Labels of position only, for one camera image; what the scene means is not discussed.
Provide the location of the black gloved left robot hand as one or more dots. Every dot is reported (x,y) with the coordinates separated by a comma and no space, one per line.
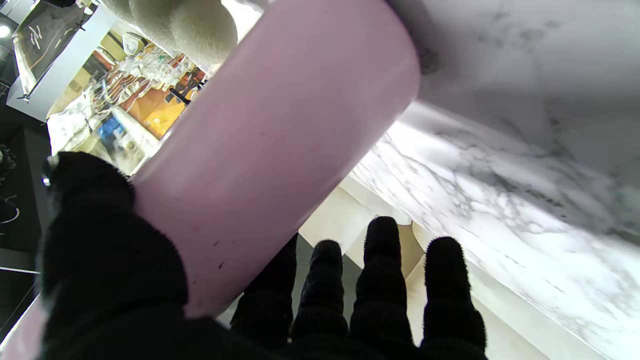
(125,280)

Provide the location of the pink thermos body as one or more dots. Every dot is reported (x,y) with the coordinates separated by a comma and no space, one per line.
(270,150)

